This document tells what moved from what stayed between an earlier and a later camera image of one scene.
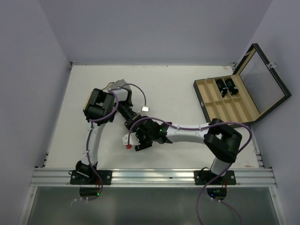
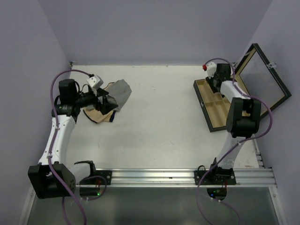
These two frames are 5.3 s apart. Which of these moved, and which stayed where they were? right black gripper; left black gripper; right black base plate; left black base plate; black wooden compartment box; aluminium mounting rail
Moved: right black gripper; left black gripper
Stayed: aluminium mounting rail; left black base plate; right black base plate; black wooden compartment box
